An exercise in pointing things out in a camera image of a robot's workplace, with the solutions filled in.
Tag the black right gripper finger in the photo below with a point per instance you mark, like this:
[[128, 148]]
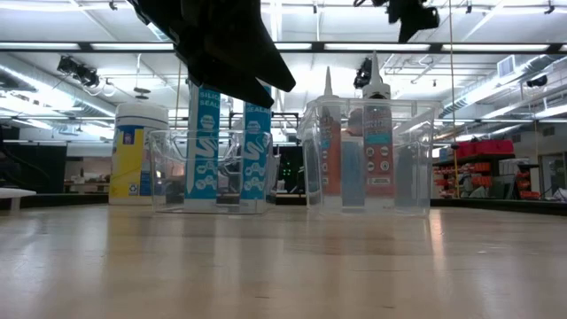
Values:
[[412, 20]]

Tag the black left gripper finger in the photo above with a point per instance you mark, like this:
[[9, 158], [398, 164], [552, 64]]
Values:
[[252, 44], [239, 86]]

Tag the blue silicone sealant tube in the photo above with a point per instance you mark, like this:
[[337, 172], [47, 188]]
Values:
[[257, 150], [204, 146]]

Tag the orange sealant tube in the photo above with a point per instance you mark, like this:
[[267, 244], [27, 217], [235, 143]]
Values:
[[330, 155], [378, 155]]

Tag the yellow Lysol wipes canister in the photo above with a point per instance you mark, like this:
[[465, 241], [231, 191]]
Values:
[[133, 150]]

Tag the black ceiling track device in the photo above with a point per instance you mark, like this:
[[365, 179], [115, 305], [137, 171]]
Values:
[[80, 71]]

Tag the small clear plastic bin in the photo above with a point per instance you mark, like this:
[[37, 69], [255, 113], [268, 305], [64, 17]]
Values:
[[173, 177]]

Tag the black ceiling spotlight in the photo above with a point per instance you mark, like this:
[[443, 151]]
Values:
[[537, 81]]

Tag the large clear plastic bin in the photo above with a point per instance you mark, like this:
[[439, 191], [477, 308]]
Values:
[[416, 177]]

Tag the shelf rack with red bins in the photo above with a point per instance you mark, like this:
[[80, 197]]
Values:
[[483, 168]]

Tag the white bench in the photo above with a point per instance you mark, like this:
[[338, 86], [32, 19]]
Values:
[[15, 193]]

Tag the black overhead frame beam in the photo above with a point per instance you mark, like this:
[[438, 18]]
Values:
[[354, 46]]

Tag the black hanging camera mount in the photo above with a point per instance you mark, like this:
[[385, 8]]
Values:
[[361, 75]]

